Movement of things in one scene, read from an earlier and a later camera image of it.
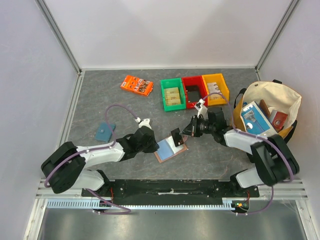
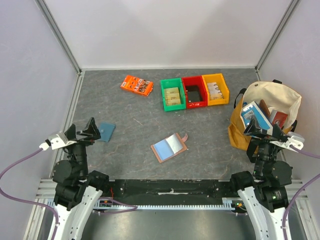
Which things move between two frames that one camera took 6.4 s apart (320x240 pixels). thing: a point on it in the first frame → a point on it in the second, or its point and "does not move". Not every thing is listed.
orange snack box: [134, 84] does not move
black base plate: [170, 192] does not move
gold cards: [172, 96] does not move
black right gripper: [194, 126] → [267, 138]
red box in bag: [278, 119] does not move
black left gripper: [154, 146] → [91, 129]
